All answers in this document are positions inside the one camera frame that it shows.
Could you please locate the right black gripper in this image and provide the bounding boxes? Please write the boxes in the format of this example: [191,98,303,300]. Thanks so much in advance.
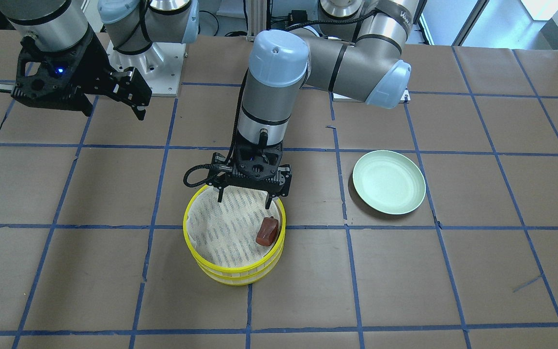
[0,32,152,121]

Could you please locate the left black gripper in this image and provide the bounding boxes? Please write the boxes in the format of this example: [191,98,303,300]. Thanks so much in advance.
[209,138,293,209]

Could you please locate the brown bun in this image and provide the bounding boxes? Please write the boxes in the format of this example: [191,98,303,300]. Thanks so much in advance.
[255,216,279,247]

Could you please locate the yellow steamer layer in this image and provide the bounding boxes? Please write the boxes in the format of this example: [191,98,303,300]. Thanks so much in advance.
[192,245,284,286]
[183,185,286,285]

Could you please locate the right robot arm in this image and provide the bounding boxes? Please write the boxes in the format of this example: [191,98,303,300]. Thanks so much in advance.
[0,0,199,121]

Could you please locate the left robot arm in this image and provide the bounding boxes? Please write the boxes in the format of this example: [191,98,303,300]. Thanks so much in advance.
[204,0,421,207]

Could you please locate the white mesh steamer cloth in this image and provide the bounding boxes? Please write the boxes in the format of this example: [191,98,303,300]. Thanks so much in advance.
[186,186,282,268]

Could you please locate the light green plate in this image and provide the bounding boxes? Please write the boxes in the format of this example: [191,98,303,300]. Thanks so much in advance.
[352,150,427,216]

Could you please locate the black power box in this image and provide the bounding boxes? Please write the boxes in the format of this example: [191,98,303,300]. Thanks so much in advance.
[284,10,308,32]

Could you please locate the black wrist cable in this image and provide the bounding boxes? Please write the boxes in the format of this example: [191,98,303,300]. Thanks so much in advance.
[184,164,233,189]

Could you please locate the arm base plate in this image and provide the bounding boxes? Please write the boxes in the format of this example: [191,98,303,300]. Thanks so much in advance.
[107,42,187,97]

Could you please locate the aluminium frame post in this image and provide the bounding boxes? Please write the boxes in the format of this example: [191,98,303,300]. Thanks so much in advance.
[244,0,272,42]

